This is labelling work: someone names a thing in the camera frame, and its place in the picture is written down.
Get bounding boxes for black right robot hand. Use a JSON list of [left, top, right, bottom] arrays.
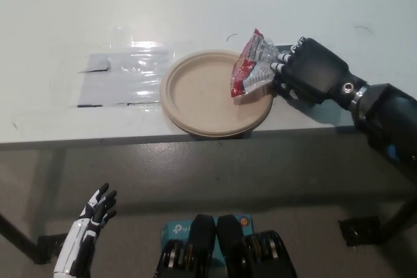
[[270, 36, 366, 109]]

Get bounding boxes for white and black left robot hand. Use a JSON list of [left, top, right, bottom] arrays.
[[53, 182, 118, 278]]

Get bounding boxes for sunflower seed bag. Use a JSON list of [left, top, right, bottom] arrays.
[[229, 28, 283, 98]]

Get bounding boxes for beige paper plate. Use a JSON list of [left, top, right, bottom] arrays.
[[159, 49, 274, 137]]

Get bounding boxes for black robot body blocks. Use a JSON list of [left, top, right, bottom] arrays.
[[152, 214, 297, 278]]

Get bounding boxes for black floor tape patch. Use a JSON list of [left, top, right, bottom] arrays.
[[37, 232, 71, 264], [338, 216, 381, 248]]

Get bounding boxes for teal TP-Link box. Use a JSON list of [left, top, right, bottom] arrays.
[[160, 215, 255, 268]]

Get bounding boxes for black and blue object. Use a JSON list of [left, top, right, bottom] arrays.
[[369, 137, 401, 163]]

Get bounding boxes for clear plastic sheet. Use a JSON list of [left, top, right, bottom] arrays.
[[77, 49, 177, 108]]

